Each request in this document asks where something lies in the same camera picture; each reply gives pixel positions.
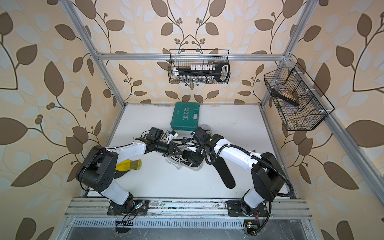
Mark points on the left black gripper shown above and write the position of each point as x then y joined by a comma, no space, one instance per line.
170,149

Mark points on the back wire basket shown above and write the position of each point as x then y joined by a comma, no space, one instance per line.
185,57

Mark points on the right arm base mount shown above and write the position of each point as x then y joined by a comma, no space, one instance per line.
238,208

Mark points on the black socket set holder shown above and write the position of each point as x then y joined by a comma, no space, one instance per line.
211,73

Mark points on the aluminium front rail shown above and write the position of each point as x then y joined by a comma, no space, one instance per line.
183,213

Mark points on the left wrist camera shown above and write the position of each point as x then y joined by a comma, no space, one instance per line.
172,134

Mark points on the green plastic tool case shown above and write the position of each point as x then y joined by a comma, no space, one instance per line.
185,117

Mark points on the wire basket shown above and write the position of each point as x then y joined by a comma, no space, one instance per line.
314,105
185,57

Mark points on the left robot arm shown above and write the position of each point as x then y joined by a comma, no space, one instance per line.
98,169

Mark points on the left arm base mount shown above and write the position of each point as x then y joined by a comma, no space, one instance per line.
134,206

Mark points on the right black insole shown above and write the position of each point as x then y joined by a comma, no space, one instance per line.
224,173

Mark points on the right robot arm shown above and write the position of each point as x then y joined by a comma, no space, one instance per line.
268,178

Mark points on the yellow tape on arm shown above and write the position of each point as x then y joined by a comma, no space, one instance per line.
129,165

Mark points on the right wire basket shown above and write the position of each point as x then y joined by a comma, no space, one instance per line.
314,105

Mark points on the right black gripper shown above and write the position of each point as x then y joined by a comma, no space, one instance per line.
194,158

